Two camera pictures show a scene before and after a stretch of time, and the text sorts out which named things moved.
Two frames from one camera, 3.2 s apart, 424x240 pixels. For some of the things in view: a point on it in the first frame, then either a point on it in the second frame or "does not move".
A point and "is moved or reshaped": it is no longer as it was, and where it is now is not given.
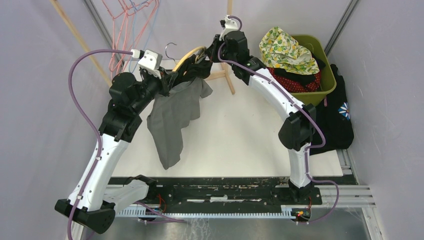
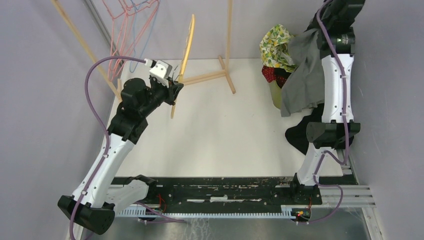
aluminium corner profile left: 91,5 does not move
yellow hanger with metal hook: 177,64 is moved or reshaped
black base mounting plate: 191,194 does not move
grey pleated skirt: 166,122 → 304,86
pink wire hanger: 119,26 does not move
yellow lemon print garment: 279,50 does not move
